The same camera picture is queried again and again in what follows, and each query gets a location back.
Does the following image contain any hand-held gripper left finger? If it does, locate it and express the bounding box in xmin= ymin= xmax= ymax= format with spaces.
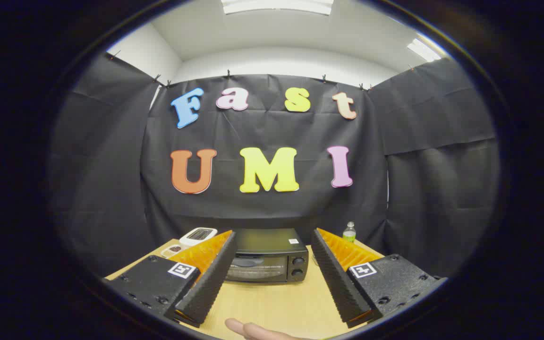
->
xmin=103 ymin=230 xmax=238 ymax=328

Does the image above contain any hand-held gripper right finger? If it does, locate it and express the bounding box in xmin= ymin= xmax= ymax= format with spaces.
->
xmin=311 ymin=228 xmax=447 ymax=329

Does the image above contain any black toaster oven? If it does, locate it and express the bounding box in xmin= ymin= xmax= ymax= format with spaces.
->
xmin=225 ymin=229 xmax=309 ymax=284

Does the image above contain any white pop-up toaster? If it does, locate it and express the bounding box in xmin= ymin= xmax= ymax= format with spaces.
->
xmin=179 ymin=228 xmax=218 ymax=247

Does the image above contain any black backdrop cloth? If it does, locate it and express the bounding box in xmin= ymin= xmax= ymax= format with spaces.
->
xmin=48 ymin=52 xmax=502 ymax=279

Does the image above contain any ceiling light panel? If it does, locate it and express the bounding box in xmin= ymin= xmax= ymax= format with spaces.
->
xmin=407 ymin=38 xmax=442 ymax=62
xmin=221 ymin=0 xmax=334 ymax=16

